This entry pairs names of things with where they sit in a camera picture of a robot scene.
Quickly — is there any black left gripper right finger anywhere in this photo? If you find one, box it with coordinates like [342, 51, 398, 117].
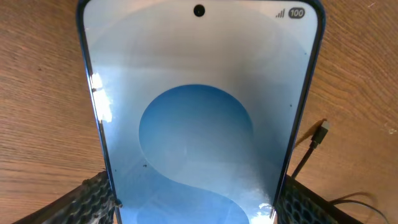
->
[275, 175, 362, 224]

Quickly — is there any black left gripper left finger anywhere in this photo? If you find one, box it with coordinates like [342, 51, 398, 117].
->
[14, 170, 121, 224]

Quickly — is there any black USB charging cable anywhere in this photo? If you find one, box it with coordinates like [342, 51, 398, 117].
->
[290, 120, 389, 224]

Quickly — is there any blue Galaxy smartphone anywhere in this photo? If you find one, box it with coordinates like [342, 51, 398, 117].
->
[76, 0, 326, 224]

